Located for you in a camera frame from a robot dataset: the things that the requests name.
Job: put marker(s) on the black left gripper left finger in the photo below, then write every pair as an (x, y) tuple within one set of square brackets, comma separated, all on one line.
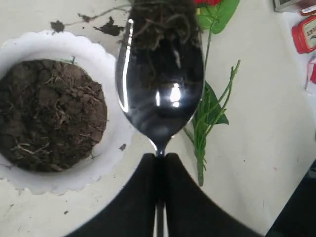
[(132, 212)]

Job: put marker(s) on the steel spoon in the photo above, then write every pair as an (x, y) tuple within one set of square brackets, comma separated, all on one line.
[(160, 75)]

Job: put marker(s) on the artificial red flower plant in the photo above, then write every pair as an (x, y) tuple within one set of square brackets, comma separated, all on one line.
[(213, 16)]

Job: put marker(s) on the white flower pot with soil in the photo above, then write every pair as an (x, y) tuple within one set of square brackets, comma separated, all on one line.
[(61, 127)]

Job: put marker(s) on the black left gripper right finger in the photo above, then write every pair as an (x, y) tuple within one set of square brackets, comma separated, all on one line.
[(190, 212)]

